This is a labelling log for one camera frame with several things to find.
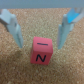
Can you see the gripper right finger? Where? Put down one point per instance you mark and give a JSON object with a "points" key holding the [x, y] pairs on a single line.
{"points": [[66, 27]]}

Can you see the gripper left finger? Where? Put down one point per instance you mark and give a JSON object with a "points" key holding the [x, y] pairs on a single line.
{"points": [[12, 26]]}

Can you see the pink block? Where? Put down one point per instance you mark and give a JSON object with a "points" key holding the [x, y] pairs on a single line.
{"points": [[42, 50]]}

